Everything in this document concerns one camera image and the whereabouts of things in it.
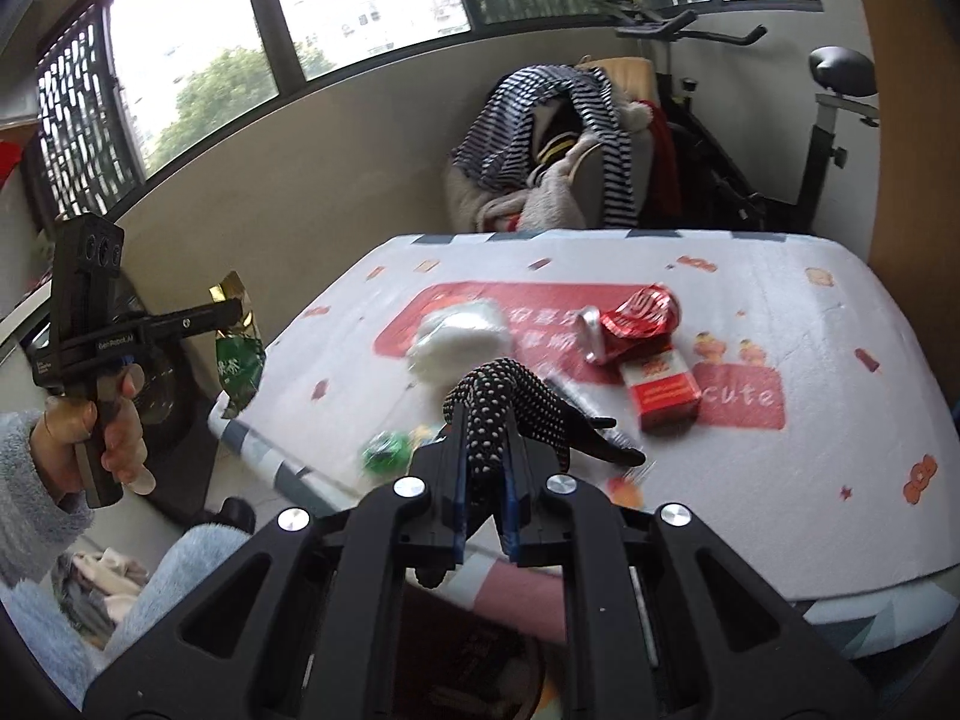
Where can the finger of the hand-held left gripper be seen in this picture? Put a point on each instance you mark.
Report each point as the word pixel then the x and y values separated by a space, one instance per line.
pixel 191 321

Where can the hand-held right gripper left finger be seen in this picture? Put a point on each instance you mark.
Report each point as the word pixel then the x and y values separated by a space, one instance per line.
pixel 454 514

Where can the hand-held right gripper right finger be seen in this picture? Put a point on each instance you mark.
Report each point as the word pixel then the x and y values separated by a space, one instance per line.
pixel 511 517

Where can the green and gold packet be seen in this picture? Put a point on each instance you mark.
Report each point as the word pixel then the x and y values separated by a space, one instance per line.
pixel 238 375

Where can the black polka-dot glove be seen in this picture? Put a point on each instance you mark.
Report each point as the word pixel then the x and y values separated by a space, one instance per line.
pixel 496 390

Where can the brown plastic bin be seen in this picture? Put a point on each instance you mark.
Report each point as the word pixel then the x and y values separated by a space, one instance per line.
pixel 465 652

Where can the white tissue wad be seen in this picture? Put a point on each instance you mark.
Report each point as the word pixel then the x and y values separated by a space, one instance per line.
pixel 457 337

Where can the person's left forearm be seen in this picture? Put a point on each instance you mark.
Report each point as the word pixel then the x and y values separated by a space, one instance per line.
pixel 34 487

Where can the person's left hand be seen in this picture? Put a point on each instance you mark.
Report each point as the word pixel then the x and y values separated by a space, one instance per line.
pixel 120 435

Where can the crushed red can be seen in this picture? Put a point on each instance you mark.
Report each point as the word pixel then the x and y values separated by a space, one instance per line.
pixel 637 319

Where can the pile of pale clothes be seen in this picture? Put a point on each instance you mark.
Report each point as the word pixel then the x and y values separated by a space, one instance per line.
pixel 105 592

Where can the person's left leg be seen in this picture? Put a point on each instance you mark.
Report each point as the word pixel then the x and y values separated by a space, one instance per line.
pixel 157 600

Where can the dark framed window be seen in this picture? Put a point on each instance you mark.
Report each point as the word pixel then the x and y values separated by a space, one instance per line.
pixel 285 67

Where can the white printed table mat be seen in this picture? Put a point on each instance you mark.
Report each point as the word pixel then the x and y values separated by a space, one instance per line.
pixel 787 510

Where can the beige fleece garment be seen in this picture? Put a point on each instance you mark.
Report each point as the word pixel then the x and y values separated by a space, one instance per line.
pixel 551 199

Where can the yellow black striped cloth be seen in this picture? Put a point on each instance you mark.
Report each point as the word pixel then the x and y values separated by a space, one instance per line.
pixel 551 154

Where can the red cloth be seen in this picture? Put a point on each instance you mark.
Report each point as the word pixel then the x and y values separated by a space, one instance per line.
pixel 664 165

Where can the tan chair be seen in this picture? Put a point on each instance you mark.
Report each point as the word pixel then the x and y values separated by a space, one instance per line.
pixel 630 82

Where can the black exercise bike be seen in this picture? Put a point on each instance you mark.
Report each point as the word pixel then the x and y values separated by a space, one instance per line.
pixel 821 135

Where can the wooden door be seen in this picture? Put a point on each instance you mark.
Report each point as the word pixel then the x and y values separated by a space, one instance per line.
pixel 915 127

